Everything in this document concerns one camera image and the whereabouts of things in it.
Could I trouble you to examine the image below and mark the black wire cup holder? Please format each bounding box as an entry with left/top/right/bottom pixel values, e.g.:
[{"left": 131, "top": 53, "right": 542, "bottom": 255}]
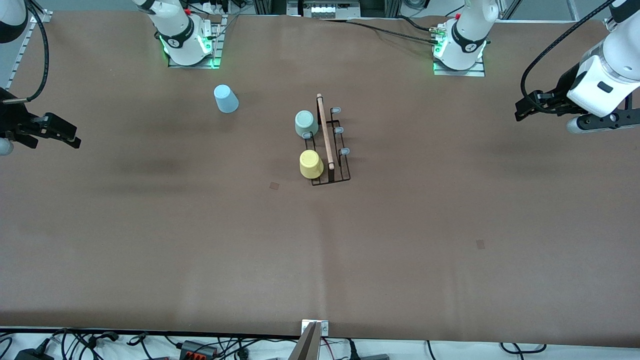
[{"left": 301, "top": 93, "right": 352, "bottom": 187}]

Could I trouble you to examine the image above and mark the pale green plastic cup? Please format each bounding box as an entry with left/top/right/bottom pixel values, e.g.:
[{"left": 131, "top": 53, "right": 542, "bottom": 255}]
[{"left": 294, "top": 110, "right": 319, "bottom": 139}]

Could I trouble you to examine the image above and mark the yellow plastic cup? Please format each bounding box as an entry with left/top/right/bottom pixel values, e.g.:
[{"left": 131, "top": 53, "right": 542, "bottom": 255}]
[{"left": 299, "top": 149, "right": 325, "bottom": 180}]

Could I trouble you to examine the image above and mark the light blue plastic cup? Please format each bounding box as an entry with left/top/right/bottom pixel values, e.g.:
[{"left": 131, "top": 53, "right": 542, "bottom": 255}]
[{"left": 213, "top": 84, "right": 240, "bottom": 114}]

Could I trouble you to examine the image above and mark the black power adapter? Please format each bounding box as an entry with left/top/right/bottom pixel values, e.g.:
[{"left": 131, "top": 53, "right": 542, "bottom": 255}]
[{"left": 15, "top": 348, "right": 55, "bottom": 360}]

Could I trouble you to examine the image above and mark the white power strip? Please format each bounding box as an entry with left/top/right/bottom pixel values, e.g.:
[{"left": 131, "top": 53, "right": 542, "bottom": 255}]
[{"left": 302, "top": 1, "right": 361, "bottom": 19}]

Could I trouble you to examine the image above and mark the black orange connector box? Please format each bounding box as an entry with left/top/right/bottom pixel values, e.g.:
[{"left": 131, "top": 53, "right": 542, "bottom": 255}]
[{"left": 180, "top": 340, "right": 219, "bottom": 359}]

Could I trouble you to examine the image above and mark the grey slanted metal bar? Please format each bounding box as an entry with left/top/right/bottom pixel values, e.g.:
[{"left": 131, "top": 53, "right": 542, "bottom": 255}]
[{"left": 287, "top": 322, "right": 323, "bottom": 360}]

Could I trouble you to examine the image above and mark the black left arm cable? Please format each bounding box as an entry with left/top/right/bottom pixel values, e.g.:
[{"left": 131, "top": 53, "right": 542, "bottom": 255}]
[{"left": 520, "top": 0, "right": 614, "bottom": 107}]

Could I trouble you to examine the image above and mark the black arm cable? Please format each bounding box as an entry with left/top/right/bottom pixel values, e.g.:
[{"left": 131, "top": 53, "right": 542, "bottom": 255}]
[
  {"left": 520, "top": 0, "right": 614, "bottom": 107},
  {"left": 2, "top": 0, "right": 51, "bottom": 105}
]

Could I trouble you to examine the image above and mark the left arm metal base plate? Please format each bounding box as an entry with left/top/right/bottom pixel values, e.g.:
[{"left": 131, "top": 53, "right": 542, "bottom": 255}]
[{"left": 433, "top": 54, "right": 486, "bottom": 77}]

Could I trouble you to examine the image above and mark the aluminium side rail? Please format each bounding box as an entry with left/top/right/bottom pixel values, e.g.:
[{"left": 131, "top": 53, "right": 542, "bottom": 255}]
[{"left": 9, "top": 10, "right": 54, "bottom": 92}]

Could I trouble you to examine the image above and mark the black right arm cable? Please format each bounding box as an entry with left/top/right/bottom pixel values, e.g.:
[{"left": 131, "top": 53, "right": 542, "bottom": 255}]
[{"left": 2, "top": 0, "right": 51, "bottom": 105}]

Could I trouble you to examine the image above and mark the black braided cable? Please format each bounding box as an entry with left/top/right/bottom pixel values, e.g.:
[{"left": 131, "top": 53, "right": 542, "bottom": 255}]
[{"left": 320, "top": 18, "right": 442, "bottom": 47}]

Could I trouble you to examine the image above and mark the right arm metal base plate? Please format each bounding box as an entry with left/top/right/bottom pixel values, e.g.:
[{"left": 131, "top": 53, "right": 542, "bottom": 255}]
[{"left": 167, "top": 15, "right": 224, "bottom": 69}]

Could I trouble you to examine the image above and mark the black looped floor cable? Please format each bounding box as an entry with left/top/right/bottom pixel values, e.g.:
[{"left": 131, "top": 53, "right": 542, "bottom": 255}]
[{"left": 500, "top": 342, "right": 547, "bottom": 354}]

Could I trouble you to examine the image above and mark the silver table edge bracket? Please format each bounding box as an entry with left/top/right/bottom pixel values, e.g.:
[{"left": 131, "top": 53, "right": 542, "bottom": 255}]
[{"left": 301, "top": 320, "right": 330, "bottom": 337}]

